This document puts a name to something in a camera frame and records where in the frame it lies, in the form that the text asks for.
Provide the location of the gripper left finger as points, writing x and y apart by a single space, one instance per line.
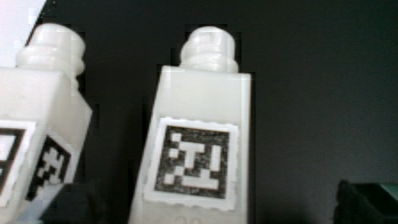
76 207

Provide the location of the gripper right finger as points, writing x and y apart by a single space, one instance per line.
366 203

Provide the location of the white leg with marker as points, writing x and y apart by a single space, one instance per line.
192 183

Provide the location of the white marker sheet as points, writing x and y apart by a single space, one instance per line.
18 17

